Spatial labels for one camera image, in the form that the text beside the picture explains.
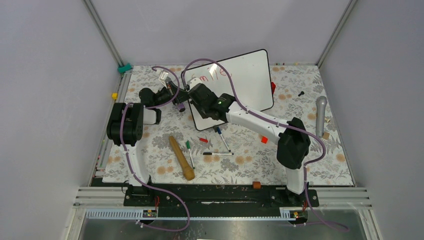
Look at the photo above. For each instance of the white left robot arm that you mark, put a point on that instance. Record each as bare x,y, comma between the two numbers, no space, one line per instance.
126,123

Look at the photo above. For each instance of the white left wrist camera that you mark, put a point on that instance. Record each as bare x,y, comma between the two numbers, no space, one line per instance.
162,76

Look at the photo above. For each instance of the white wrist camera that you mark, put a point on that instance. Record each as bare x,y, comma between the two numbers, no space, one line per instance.
191,83
162,76

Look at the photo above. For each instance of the purple glitter microphone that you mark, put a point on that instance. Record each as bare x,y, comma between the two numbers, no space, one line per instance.
181,108

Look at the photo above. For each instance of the wooden microphone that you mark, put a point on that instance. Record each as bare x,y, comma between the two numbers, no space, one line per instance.
187,170

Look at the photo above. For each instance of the white whiteboard black frame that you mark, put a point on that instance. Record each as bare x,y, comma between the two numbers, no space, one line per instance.
250,74

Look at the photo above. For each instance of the orange brown cylinder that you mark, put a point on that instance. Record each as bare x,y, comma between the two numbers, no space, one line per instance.
256,185

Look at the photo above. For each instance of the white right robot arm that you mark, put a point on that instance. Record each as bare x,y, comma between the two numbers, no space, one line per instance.
289,136

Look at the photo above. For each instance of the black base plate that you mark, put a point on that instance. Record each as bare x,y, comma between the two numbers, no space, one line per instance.
216,200

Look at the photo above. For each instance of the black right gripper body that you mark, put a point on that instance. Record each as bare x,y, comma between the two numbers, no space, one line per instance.
201,109

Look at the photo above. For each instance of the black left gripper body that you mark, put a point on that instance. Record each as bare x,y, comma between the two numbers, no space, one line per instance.
165,96

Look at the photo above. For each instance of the small yellow cube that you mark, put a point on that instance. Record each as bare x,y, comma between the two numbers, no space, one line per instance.
114,96

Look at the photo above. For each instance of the black cap marker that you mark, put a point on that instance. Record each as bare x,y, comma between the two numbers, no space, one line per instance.
217,153

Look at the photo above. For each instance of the floral patterned mat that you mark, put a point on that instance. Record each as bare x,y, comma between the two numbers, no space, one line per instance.
252,159

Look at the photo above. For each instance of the red object behind whiteboard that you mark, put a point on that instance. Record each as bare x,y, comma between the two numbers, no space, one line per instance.
273,87

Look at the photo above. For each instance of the silver grey microphone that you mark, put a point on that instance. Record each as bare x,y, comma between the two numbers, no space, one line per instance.
321,103

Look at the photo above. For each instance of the blue cap marker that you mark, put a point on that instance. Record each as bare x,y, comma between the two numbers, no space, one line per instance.
223,139

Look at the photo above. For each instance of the small brown wooden cube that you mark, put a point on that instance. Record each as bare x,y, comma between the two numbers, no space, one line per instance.
326,136

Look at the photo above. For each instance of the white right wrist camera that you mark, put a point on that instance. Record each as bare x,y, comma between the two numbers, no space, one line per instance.
191,83

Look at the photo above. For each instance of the red block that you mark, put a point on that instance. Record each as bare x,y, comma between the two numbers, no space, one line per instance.
264,140

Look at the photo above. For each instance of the green cap marker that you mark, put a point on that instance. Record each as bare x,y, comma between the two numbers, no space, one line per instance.
188,146

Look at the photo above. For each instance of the teal block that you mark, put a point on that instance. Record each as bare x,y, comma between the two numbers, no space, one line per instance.
125,68

